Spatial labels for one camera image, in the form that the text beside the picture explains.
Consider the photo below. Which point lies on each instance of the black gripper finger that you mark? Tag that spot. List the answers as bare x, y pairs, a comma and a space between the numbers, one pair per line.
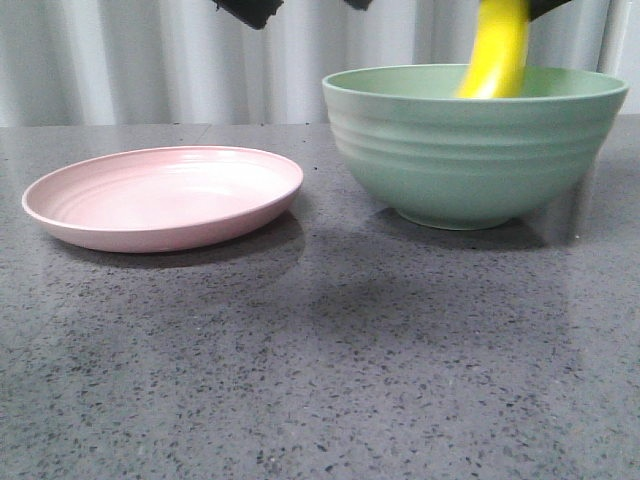
538, 8

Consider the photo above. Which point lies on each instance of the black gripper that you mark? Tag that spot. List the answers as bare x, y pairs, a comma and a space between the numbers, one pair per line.
256, 13

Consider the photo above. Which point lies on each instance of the yellow plastic banana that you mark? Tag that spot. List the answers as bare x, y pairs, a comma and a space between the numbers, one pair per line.
497, 63

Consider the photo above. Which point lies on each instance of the green ridged bowl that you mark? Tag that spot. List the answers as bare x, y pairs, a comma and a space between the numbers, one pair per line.
464, 163

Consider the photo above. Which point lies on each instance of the pink ridged plate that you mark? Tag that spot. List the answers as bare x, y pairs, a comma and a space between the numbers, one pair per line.
163, 199

